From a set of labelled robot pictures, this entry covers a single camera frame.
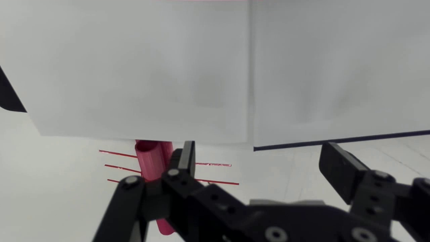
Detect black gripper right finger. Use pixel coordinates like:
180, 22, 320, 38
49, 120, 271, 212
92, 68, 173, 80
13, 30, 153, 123
318, 141, 430, 242

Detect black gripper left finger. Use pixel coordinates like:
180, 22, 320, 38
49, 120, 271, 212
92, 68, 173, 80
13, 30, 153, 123
92, 139, 247, 242

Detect dark blue hardcover book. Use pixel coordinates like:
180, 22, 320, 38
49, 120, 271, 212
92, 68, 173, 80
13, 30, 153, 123
0, 0, 430, 151

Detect red marker piece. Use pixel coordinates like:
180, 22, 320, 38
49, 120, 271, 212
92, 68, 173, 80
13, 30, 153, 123
134, 139, 177, 236

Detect white round table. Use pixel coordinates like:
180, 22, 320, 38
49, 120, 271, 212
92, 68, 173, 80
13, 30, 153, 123
0, 108, 430, 242

